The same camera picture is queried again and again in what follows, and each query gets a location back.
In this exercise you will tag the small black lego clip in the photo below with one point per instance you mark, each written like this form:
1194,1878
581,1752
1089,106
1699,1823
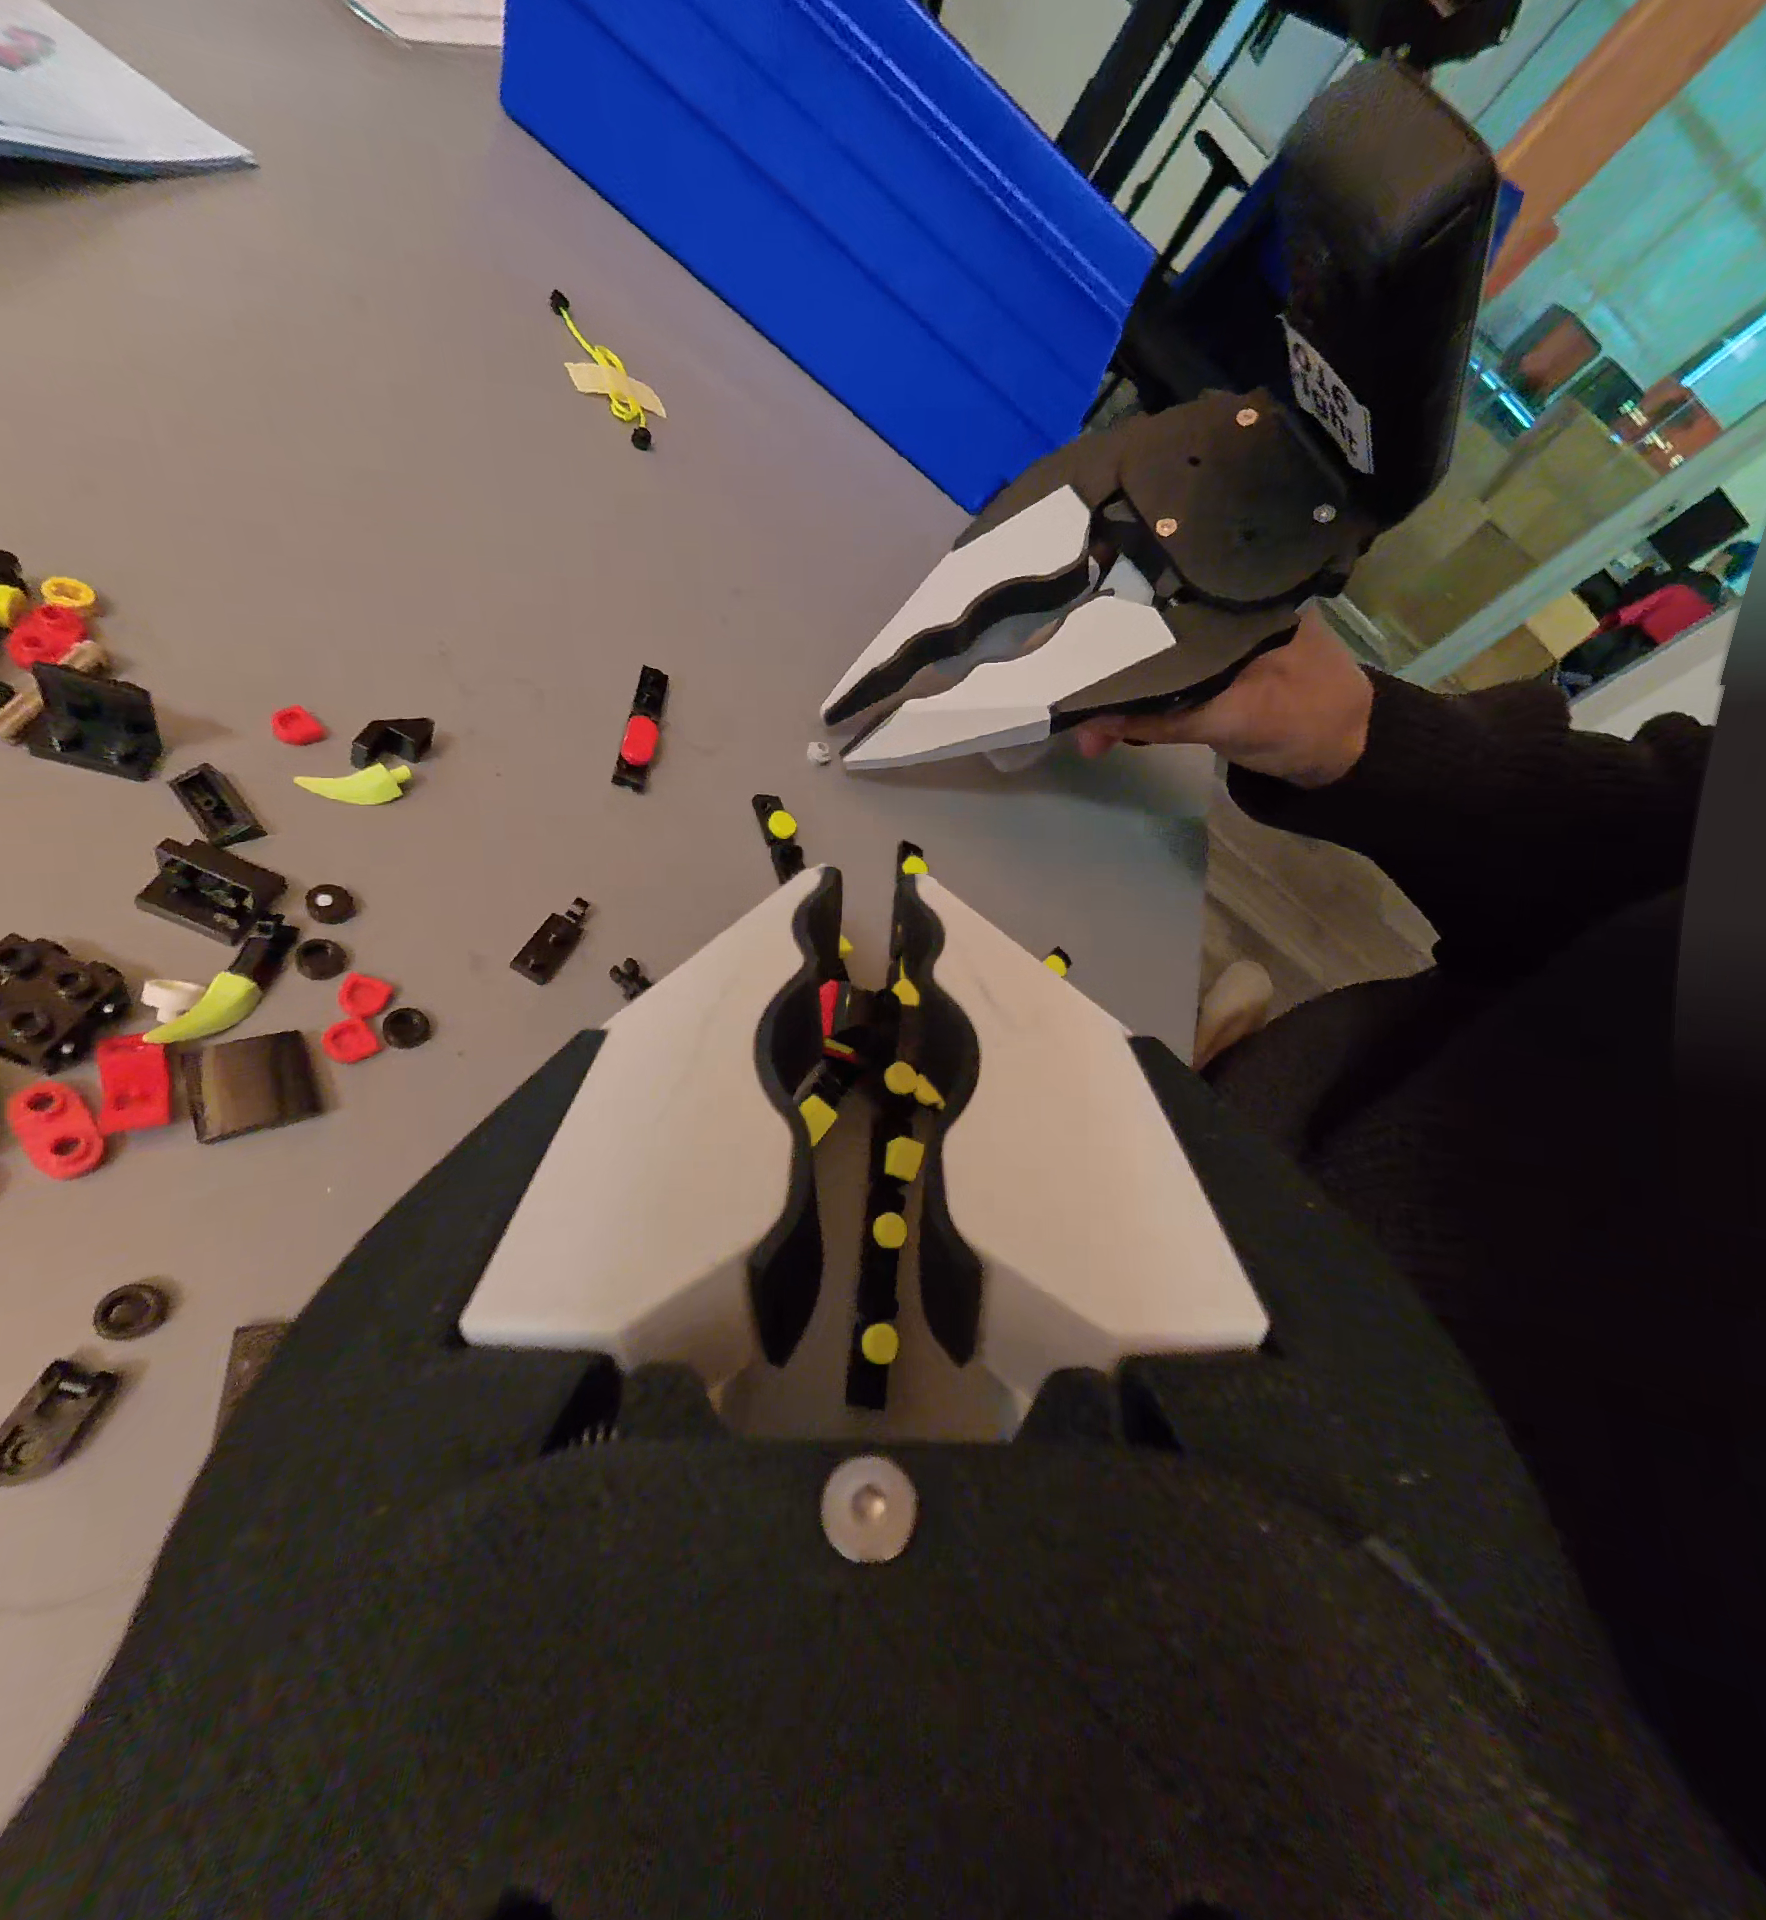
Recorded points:
551,942

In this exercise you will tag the lego instruction booklet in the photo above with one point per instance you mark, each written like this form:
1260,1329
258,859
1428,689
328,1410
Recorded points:
57,89

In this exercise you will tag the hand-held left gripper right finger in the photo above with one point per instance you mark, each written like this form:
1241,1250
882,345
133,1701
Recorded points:
1093,1170

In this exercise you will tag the black metal frame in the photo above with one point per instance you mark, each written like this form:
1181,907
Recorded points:
1124,76

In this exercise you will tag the person's right hand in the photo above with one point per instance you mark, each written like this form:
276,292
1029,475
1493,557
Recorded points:
1297,720

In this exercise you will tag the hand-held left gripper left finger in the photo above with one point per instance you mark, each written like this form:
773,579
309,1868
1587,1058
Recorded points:
629,1170

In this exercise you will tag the scattered pile of lego pieces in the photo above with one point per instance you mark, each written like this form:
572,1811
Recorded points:
29,997

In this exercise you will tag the black yellow-studded lego assembly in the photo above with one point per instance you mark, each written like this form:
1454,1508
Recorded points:
892,1231

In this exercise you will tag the cardboard box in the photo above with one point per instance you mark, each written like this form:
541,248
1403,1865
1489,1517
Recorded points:
1559,449

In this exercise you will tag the blue plastic box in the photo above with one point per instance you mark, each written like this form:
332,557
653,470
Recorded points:
822,179

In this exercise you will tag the person's right forearm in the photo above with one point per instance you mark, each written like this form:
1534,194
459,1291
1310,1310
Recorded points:
1498,796

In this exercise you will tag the black lego bar red stud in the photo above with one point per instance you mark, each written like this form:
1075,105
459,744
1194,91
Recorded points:
642,739

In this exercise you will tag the clear plastic bag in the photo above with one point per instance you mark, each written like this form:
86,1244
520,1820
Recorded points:
434,19

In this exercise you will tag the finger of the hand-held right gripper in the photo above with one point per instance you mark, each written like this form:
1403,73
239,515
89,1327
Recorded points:
996,562
1034,689

